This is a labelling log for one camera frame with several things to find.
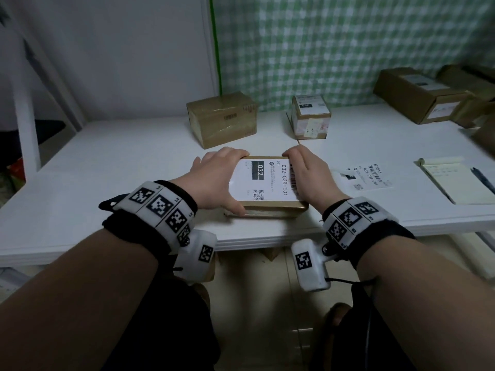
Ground long cardboard box white label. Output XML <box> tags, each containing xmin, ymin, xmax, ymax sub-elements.
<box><xmin>373</xmin><ymin>67</ymin><xmax>472</xmax><ymax>125</ymax></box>

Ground white shelf frame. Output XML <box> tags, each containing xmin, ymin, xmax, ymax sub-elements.
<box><xmin>0</xmin><ymin>0</ymin><xmax>86</xmax><ymax>179</ymax></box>

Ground green chequered curtain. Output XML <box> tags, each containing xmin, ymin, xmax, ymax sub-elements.
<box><xmin>209</xmin><ymin>0</ymin><xmax>495</xmax><ymax>113</ymax></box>

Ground taped brown cardboard box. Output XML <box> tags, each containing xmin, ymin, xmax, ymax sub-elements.
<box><xmin>186</xmin><ymin>92</ymin><xmax>259</xmax><ymax>150</ymax></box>

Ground person's dark shorts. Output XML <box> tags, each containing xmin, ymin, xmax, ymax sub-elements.
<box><xmin>101</xmin><ymin>277</ymin><xmax>419</xmax><ymax>371</ymax></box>

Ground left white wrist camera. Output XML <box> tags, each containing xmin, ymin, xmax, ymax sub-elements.
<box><xmin>173</xmin><ymin>229</ymin><xmax>218</xmax><ymax>283</ymax></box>

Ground person's left hand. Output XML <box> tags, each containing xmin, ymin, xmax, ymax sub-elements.
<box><xmin>170</xmin><ymin>147</ymin><xmax>250</xmax><ymax>217</ymax></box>

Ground person's foot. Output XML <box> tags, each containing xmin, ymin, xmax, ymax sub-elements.
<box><xmin>324</xmin><ymin>303</ymin><xmax>353</xmax><ymax>346</ymax></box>

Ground person's right hand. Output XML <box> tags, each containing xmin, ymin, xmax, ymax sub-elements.
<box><xmin>282</xmin><ymin>144</ymin><xmax>351</xmax><ymax>213</ymax></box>

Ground yellow notepad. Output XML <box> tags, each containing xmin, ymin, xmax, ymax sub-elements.
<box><xmin>415</xmin><ymin>156</ymin><xmax>495</xmax><ymax>206</ymax></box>

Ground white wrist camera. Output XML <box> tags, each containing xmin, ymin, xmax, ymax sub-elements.
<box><xmin>173</xmin><ymin>229</ymin><xmax>218</xmax><ymax>283</ymax></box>
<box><xmin>291</xmin><ymin>238</ymin><xmax>332</xmax><ymax>293</ymax></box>

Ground wrist band with markers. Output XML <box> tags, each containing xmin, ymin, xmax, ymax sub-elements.
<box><xmin>98</xmin><ymin>180</ymin><xmax>199</xmax><ymax>256</ymax></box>
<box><xmin>321</xmin><ymin>196</ymin><xmax>417</xmax><ymax>270</ymax></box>

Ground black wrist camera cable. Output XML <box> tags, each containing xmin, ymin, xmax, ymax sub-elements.
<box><xmin>328</xmin><ymin>277</ymin><xmax>377</xmax><ymax>371</ymax></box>

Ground small cardboard box white label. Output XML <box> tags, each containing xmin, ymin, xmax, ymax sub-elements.
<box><xmin>290</xmin><ymin>94</ymin><xmax>333</xmax><ymax>140</ymax></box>

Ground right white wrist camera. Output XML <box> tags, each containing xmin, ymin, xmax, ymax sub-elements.
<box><xmin>291</xmin><ymin>238</ymin><xmax>332</xmax><ymax>293</ymax></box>

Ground dark brown cardboard box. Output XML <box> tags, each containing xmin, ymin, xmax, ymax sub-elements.
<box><xmin>437</xmin><ymin>64</ymin><xmax>495</xmax><ymax>129</ymax></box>

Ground dark blue pen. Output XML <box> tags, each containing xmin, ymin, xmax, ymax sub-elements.
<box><xmin>470</xmin><ymin>167</ymin><xmax>495</xmax><ymax>194</ymax></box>

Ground person's right forearm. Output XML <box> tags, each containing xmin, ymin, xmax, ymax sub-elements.
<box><xmin>355</xmin><ymin>246</ymin><xmax>495</xmax><ymax>371</ymax></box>

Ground person's left forearm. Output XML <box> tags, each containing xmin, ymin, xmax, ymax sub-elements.
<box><xmin>0</xmin><ymin>228</ymin><xmax>171</xmax><ymax>371</ymax></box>

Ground white label backing sheet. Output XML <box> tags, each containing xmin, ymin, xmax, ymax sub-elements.
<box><xmin>340</xmin><ymin>164</ymin><xmax>393</xmax><ymax>192</ymax></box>

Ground red and green packet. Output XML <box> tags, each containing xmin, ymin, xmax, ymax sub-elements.
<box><xmin>5</xmin><ymin>157</ymin><xmax>27</xmax><ymax>194</ymax></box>

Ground left wrist band with markers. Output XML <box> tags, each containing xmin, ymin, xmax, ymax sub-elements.
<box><xmin>98</xmin><ymin>180</ymin><xmax>199</xmax><ymax>256</ymax></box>

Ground right wrist band with markers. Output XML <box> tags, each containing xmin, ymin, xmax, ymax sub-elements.
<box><xmin>321</xmin><ymin>196</ymin><xmax>417</xmax><ymax>270</ymax></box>

